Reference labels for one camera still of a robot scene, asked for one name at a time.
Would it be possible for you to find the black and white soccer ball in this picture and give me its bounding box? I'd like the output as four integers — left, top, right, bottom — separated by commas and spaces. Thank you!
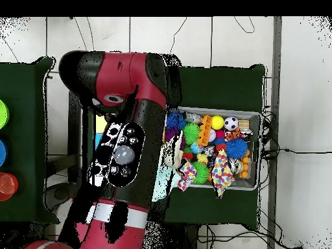
224, 116, 240, 132

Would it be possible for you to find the red plastic cup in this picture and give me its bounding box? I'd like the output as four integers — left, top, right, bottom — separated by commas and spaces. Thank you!
0, 172, 19, 202

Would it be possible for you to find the green plastic cup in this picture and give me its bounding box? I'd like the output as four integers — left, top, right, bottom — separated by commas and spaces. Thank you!
0, 98, 10, 130

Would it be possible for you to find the wooden box with three holes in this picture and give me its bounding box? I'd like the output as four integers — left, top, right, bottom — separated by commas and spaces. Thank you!
94, 113, 109, 150

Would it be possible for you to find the orange plastic toy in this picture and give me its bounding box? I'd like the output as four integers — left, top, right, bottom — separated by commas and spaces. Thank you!
196, 114, 214, 147

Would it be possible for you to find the black chair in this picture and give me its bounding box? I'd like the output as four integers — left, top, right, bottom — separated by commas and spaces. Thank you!
45, 90, 84, 211

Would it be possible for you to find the colourful polka-dot cloth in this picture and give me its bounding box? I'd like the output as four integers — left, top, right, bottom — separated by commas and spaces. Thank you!
176, 160, 198, 193
209, 149, 236, 199

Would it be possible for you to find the blue spiky rubber ball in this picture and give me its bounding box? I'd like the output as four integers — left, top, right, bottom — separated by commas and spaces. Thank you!
226, 138, 250, 160

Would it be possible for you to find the green cloth side table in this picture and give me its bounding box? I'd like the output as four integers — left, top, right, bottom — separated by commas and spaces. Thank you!
0, 56, 57, 224

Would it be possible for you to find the plain yellow ball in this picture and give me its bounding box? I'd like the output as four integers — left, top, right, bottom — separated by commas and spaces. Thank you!
210, 115, 226, 131

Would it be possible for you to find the green spiky rubber ball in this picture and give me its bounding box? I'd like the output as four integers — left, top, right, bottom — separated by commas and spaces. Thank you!
182, 123, 202, 146
192, 161, 211, 185

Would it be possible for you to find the blue plastic cup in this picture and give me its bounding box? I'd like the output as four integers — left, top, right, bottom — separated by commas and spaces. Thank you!
0, 139, 8, 168

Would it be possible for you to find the clear mesh bin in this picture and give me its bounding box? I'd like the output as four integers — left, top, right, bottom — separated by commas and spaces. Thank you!
165, 106, 262, 192

